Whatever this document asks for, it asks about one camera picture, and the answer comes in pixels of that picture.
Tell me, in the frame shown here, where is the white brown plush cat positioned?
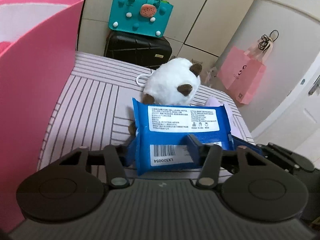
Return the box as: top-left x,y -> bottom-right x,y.
136,57 -> 202,106

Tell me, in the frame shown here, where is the black suitcase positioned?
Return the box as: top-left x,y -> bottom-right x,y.
104,30 -> 172,69

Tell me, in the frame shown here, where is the pink paper shopping bag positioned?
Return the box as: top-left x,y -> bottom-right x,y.
217,35 -> 273,105

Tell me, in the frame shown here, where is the teal felt handbag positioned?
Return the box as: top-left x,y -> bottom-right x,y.
108,0 -> 174,38

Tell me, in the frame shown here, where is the white wardrobe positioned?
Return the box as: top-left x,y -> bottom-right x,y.
78,0 -> 254,68

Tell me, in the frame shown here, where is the lilac fluffy soft item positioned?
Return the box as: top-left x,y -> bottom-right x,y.
204,96 -> 241,138

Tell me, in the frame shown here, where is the pink striped table cloth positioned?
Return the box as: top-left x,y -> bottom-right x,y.
37,52 -> 253,169

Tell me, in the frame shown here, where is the white door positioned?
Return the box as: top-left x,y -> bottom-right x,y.
229,0 -> 319,166

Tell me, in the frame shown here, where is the blue wet wipes pack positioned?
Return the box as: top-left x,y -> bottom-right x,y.
126,97 -> 235,177

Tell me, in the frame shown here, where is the pink storage box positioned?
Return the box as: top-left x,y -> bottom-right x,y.
1,0 -> 83,232

